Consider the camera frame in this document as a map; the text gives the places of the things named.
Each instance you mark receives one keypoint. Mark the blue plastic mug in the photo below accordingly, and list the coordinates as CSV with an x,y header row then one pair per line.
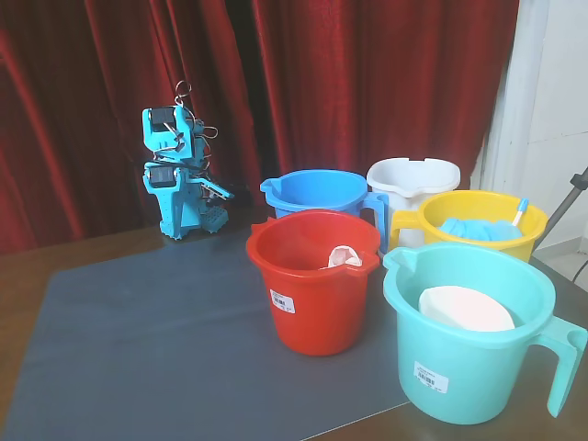
x,y
317,195

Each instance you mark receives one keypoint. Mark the grey tripod stand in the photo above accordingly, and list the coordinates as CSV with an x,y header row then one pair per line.
x,y
567,202

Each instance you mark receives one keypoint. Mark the red curtain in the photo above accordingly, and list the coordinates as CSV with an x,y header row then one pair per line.
x,y
367,82

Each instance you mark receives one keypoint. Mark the red plastic mug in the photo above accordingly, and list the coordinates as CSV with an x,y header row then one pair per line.
x,y
317,303

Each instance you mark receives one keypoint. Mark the white plastic bucket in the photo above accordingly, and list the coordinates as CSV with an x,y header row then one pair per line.
x,y
413,179

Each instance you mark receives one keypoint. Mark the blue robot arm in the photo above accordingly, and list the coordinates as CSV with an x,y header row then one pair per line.
x,y
163,131

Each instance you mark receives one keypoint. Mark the teal plastic bucket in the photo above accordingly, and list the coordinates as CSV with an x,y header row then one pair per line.
x,y
464,376

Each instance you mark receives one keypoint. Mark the blue white pen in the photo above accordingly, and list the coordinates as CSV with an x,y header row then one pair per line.
x,y
520,212

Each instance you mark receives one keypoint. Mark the blue perforated robot base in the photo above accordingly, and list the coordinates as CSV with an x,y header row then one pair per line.
x,y
215,219

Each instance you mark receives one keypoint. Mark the blue surgical cloth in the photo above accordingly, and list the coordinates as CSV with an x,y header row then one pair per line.
x,y
478,229

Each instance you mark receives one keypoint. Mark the white latex glove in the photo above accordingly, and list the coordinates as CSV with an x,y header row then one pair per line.
x,y
343,257

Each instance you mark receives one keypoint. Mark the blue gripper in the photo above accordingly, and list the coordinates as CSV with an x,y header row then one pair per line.
x,y
180,212

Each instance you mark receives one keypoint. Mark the barcode label on red mug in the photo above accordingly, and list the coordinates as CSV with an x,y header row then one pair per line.
x,y
282,301

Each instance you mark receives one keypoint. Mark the barcode label on turquoise mug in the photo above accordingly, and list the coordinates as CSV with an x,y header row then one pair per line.
x,y
431,376

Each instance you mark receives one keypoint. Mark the gripper-mounted camera board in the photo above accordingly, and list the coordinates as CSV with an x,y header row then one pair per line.
x,y
216,189

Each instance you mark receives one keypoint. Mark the grey rubber mat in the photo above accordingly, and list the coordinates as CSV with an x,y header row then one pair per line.
x,y
161,344

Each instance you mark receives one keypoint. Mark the yellow plastic mug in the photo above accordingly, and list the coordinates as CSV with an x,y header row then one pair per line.
x,y
523,229

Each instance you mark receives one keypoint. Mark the white bowl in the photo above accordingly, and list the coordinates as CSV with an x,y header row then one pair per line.
x,y
464,308

